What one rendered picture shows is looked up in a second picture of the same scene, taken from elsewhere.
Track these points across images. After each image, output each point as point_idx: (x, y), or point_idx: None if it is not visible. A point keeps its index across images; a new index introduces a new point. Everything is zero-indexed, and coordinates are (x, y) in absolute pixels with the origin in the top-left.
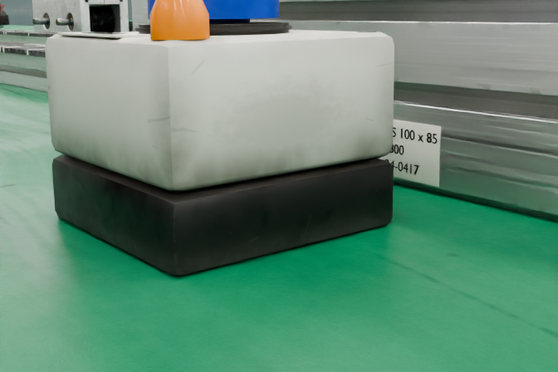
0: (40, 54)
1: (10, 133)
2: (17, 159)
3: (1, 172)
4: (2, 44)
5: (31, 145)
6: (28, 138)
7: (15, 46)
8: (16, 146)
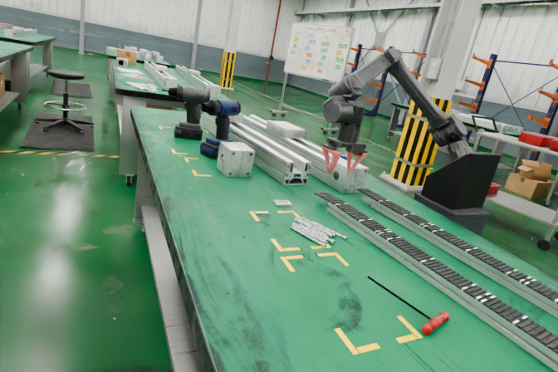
0: (407, 210)
1: (379, 193)
2: (368, 185)
3: (366, 183)
4: (447, 235)
5: (370, 188)
6: (374, 191)
7: (433, 227)
8: (372, 188)
